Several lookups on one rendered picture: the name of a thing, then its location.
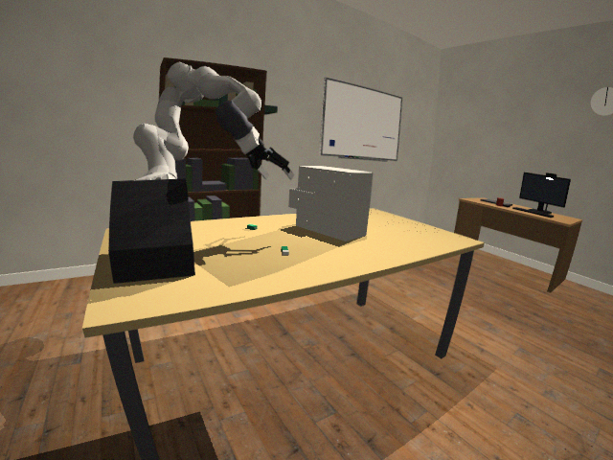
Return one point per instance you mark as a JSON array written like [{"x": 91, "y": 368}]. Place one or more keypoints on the grey drawer front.
[
  {"x": 311, "y": 178},
  {"x": 307, "y": 200},
  {"x": 308, "y": 220},
  {"x": 333, "y": 226},
  {"x": 335, "y": 204},
  {"x": 337, "y": 182}
]

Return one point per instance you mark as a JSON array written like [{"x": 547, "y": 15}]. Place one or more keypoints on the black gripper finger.
[
  {"x": 257, "y": 165},
  {"x": 279, "y": 161}
]

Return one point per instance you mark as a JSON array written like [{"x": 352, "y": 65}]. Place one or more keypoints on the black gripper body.
[{"x": 259, "y": 150}]

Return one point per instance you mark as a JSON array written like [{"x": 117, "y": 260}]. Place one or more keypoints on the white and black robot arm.
[{"x": 163, "y": 145}]

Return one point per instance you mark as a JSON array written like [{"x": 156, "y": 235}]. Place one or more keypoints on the grey chest of drawers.
[{"x": 358, "y": 205}]

